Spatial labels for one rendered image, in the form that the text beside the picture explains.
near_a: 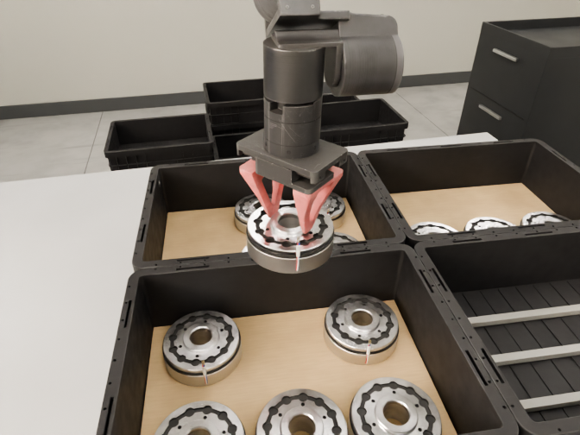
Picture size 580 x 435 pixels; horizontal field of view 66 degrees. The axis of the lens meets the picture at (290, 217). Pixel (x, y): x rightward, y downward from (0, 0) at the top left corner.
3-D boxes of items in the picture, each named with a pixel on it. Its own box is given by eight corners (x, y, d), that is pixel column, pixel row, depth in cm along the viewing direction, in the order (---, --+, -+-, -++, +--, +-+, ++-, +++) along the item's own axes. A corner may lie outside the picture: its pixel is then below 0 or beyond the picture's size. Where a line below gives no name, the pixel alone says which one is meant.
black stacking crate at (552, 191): (399, 299, 73) (410, 244, 67) (351, 200, 97) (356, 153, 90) (618, 274, 78) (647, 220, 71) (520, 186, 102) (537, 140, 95)
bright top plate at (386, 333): (329, 352, 59) (329, 349, 58) (322, 297, 67) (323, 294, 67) (405, 351, 59) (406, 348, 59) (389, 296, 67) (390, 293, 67)
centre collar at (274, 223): (272, 238, 50) (272, 234, 50) (267, 214, 54) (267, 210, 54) (315, 236, 51) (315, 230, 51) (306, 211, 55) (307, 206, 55)
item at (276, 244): (250, 259, 48) (250, 255, 48) (244, 206, 56) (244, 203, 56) (342, 251, 50) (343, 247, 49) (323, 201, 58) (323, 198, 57)
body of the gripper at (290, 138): (272, 138, 52) (272, 74, 48) (348, 164, 47) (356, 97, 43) (235, 159, 48) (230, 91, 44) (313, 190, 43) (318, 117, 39)
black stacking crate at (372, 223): (147, 328, 68) (131, 272, 62) (162, 217, 92) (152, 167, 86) (397, 299, 73) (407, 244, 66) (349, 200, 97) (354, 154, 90)
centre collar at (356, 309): (346, 334, 61) (346, 331, 60) (342, 307, 65) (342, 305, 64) (382, 333, 61) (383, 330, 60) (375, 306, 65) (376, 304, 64)
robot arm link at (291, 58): (258, 23, 42) (268, 39, 37) (329, 22, 43) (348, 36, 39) (259, 96, 46) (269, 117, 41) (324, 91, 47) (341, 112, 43)
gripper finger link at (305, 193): (290, 203, 56) (292, 134, 50) (339, 224, 52) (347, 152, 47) (255, 229, 51) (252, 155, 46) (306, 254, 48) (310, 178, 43)
